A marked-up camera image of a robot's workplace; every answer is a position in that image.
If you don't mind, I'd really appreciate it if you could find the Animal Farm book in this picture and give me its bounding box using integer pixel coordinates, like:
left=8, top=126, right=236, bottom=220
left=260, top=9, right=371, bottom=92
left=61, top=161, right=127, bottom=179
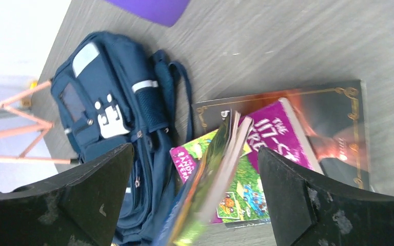
left=152, top=110, right=253, bottom=245

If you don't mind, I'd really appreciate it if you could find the navy blue backpack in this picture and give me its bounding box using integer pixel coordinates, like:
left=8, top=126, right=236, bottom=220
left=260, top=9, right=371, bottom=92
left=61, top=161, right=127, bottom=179
left=51, top=31, right=192, bottom=245

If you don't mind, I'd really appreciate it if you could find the Three Days To See book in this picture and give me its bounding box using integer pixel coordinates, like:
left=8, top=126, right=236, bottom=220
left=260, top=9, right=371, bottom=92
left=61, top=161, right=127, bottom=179
left=192, top=79, right=372, bottom=191

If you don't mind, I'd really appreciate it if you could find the purple metronome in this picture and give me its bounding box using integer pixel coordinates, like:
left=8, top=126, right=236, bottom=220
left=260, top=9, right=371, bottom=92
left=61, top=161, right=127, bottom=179
left=107, top=0, right=190, bottom=27

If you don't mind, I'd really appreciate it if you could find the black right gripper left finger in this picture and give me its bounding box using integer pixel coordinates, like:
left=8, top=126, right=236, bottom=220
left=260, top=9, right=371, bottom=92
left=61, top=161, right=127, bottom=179
left=0, top=143, right=134, bottom=245

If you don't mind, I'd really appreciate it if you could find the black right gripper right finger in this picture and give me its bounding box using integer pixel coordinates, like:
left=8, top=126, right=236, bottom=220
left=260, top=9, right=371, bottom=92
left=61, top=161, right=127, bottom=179
left=258, top=147, right=394, bottom=245

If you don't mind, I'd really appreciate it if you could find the green cover book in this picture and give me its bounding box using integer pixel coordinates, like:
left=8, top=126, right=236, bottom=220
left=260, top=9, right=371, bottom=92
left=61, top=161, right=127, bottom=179
left=169, top=97, right=325, bottom=226

